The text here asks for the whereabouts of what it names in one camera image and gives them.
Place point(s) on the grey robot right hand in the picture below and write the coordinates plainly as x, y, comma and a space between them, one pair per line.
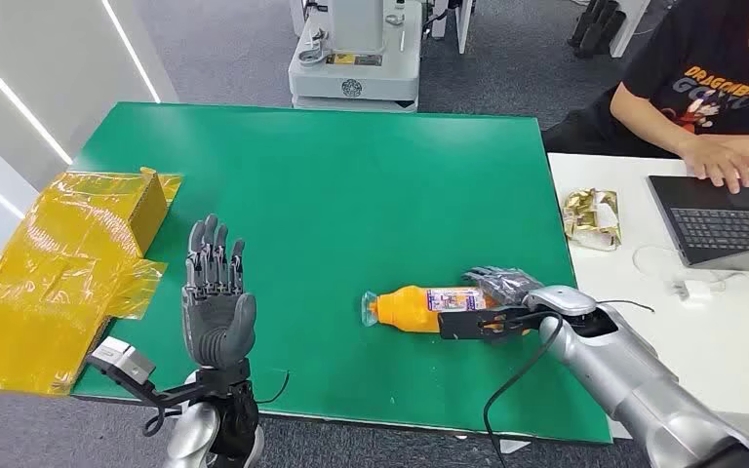
504, 284

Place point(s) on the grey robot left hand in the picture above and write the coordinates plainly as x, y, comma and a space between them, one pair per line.
216, 320

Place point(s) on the orange plastic bottle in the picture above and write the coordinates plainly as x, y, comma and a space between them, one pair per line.
407, 309

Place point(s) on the person's right forearm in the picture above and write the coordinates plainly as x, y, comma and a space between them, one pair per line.
652, 123

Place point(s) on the white robot base machine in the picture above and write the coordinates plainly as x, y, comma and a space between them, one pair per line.
355, 71

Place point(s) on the crumpled gold foil wrapper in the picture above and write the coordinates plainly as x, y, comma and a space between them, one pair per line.
591, 219

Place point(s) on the yellow film-wrapped cardboard box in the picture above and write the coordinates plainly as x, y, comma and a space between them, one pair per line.
58, 271

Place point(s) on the green table board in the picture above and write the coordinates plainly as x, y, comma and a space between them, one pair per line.
348, 194

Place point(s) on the white power adapter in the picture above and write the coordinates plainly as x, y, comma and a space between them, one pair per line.
694, 292

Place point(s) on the white desk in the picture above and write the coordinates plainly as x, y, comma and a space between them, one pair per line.
684, 362

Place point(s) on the dark grey laptop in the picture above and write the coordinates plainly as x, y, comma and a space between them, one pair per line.
723, 226

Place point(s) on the person's right hand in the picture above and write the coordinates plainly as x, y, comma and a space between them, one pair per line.
717, 161

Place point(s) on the black chair legs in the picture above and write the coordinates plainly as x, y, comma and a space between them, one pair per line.
597, 29

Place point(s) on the person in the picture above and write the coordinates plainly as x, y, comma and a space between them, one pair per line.
704, 71

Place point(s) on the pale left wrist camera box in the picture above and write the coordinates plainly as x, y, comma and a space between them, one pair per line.
126, 362

